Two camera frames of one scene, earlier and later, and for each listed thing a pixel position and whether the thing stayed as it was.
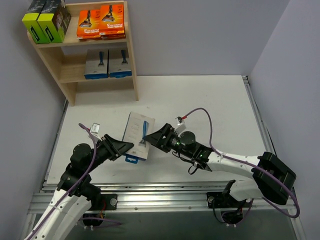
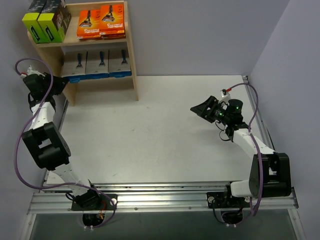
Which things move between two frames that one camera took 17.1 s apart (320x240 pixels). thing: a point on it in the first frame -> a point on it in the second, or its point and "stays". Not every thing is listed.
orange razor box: x=113 y=36 stays
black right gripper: x=165 y=136 -> x=212 y=109
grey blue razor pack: x=119 y=64 stays
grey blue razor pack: x=96 y=64 stays
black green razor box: x=30 y=19 stays
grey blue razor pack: x=137 y=127 -> x=74 y=65
